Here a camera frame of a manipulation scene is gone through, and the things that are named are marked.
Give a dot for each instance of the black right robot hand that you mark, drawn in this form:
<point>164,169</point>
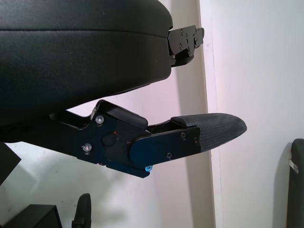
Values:
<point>83,209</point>

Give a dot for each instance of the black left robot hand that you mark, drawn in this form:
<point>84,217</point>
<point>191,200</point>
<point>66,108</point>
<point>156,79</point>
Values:
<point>71,59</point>

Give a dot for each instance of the black RealSense box lid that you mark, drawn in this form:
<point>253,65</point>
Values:
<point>7,164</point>

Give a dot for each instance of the black padded chair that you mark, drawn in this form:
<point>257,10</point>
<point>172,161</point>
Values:
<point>297,185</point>

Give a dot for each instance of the black camera box base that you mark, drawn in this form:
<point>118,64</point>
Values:
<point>35,217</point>

